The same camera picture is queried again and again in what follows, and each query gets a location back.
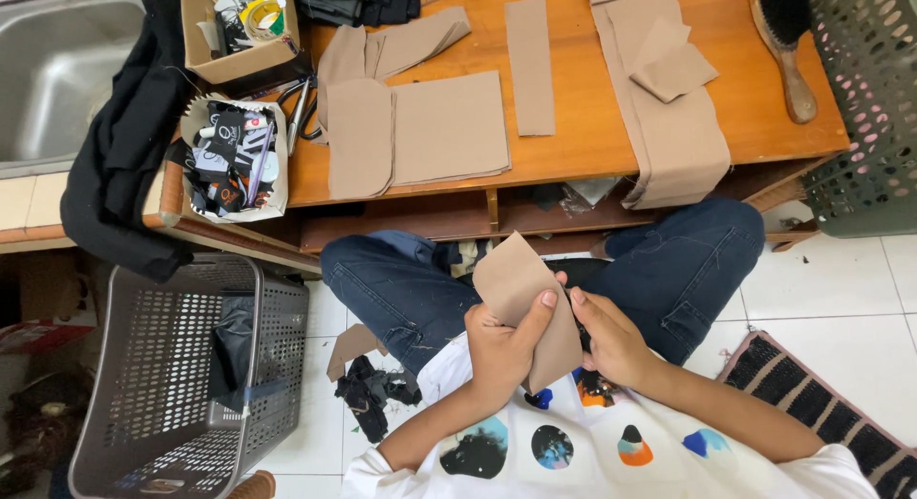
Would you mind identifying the person's right hand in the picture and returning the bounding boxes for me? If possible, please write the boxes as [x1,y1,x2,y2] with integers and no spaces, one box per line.
[569,287,663,391]

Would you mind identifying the person's left hand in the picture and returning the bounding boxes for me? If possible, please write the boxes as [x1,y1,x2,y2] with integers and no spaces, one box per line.
[463,290,559,408]

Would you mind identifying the tan fabric piece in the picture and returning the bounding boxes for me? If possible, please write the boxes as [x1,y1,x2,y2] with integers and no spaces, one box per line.
[472,231,584,395]

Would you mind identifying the person's blue jeans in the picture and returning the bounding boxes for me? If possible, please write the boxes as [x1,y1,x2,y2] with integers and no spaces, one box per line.
[320,197,766,377]

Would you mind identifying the person's white printed shirt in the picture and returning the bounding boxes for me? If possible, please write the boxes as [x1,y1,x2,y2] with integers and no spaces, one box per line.
[341,331,881,499]

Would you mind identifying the black fabric scraps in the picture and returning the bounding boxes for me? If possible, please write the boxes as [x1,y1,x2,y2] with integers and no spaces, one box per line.
[334,354,424,444]

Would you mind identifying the brown paper scrap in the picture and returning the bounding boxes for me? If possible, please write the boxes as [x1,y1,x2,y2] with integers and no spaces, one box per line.
[327,323,388,383]

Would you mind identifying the long tan fabric strip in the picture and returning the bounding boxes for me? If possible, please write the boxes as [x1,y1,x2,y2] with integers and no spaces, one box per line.
[591,0,732,211]

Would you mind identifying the black striped woven mat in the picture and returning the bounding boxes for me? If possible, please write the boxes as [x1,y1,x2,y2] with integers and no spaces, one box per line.
[717,330,917,499]

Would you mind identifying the wooden low table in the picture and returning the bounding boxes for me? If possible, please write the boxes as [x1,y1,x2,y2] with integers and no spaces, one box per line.
[159,0,851,274]

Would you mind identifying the stack of square tan fabric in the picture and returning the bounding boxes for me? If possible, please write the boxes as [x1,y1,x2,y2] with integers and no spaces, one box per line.
[391,70,512,188]

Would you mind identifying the rounded tan fabric pieces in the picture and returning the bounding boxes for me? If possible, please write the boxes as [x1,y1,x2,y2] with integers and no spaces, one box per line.
[326,78,395,201]

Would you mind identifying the black plastic bag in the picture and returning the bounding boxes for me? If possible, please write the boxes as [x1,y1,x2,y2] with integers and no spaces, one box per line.
[208,290,257,413]

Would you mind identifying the small tan fabric square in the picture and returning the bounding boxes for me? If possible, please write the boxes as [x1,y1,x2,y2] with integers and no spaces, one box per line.
[629,16,719,105]

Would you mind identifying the narrow tan fabric rectangle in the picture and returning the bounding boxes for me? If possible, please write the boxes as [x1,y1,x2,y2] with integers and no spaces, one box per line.
[504,0,557,138]

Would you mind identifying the grey plastic laundry basket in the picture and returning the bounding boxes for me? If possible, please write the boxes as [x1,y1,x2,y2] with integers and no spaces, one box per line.
[69,253,310,499]

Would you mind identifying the folded tan fabric pieces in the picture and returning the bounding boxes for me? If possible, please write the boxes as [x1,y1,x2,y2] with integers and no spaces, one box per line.
[317,5,472,145]

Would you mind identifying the paper box of black labels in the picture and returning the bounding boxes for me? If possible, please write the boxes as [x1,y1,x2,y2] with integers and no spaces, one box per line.
[179,94,289,224]

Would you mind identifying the wooden clothes brush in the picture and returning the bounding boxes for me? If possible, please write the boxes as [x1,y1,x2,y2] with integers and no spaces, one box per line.
[749,0,819,125]

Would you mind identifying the green plastic laundry basket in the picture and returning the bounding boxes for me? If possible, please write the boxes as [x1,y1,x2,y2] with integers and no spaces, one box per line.
[801,0,917,238]

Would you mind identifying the dark folded fabric pile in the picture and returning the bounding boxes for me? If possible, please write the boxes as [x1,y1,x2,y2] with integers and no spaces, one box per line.
[295,0,422,28]

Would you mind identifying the cardboard box of sewing supplies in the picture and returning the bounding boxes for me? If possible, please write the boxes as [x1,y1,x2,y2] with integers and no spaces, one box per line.
[179,0,314,95]

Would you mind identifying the black garment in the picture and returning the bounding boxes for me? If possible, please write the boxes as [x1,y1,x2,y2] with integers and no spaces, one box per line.
[60,0,196,284]

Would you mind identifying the steel sink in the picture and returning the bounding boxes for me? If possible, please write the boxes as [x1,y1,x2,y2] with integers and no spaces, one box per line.
[0,0,167,180]

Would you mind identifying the black-handled scissors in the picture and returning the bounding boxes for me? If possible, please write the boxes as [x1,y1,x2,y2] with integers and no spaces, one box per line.
[276,74,322,158]

